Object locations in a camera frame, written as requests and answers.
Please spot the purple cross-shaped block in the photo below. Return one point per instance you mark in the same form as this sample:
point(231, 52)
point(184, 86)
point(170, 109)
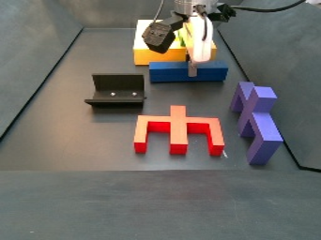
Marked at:
point(253, 102)

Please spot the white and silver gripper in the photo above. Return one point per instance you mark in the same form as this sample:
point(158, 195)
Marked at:
point(196, 30)

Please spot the blue long block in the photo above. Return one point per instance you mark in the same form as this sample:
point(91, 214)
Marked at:
point(166, 72)

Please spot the black angle bracket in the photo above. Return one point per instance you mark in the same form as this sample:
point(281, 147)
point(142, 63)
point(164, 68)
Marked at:
point(117, 89)

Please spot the red comb-shaped block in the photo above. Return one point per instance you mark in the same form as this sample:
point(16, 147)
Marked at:
point(178, 125)

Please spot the yellow slotted board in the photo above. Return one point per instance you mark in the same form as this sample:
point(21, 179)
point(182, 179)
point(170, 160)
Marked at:
point(176, 52)

